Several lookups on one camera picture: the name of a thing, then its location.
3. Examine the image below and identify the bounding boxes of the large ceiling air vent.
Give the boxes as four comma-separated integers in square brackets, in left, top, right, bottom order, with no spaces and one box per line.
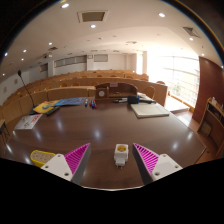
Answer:
[77,10,109,24]

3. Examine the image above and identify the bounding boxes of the yellow folder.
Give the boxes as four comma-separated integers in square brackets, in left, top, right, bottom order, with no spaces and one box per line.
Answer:
[32,100,60,114]

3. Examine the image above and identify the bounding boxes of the wooden chair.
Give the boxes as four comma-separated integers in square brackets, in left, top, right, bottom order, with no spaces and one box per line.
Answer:
[143,85,156,100]

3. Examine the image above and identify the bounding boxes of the recessed ceiling lights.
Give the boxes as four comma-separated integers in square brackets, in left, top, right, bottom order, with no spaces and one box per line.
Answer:
[3,2,206,58]

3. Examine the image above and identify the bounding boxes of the black remote control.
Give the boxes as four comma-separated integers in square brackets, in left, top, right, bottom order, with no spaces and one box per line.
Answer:
[45,105,61,117]

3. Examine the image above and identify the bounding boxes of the wooden shelf unit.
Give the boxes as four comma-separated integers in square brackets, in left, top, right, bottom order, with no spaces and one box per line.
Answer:
[197,96,224,159]

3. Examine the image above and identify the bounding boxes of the black pouch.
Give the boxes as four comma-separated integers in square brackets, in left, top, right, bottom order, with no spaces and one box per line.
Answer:
[127,95,141,105]

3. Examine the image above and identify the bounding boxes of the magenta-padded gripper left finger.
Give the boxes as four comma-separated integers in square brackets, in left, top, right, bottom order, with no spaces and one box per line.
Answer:
[40,142,92,186]

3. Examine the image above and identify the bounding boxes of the black gooseneck microphone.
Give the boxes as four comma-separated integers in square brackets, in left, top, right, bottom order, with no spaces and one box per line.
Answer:
[17,69,40,116]

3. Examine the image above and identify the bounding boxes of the white printed paper sheet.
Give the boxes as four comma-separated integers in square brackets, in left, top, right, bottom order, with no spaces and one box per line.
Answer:
[13,113,44,131]

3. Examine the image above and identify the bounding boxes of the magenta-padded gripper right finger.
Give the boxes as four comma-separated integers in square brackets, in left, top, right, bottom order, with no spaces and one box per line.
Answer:
[131,142,183,186]

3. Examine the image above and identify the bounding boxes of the white flat pad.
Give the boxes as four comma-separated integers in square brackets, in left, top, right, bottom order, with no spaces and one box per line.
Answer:
[130,102,170,119]

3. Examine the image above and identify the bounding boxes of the white charger block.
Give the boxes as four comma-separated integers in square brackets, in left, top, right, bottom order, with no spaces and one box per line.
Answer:
[113,143,130,169]

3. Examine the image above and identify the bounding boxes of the blue booklet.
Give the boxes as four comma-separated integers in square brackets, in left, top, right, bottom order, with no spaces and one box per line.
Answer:
[53,96,87,107]

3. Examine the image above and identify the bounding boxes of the rows of wooden auditorium seats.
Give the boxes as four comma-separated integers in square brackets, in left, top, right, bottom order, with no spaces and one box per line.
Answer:
[0,69,150,118]

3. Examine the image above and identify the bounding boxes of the wooden desk organizer with clock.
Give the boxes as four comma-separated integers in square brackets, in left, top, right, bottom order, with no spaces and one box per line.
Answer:
[94,82,139,101]

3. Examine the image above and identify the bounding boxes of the large bright window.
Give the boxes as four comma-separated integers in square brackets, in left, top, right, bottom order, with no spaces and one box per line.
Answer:
[146,54,201,108]

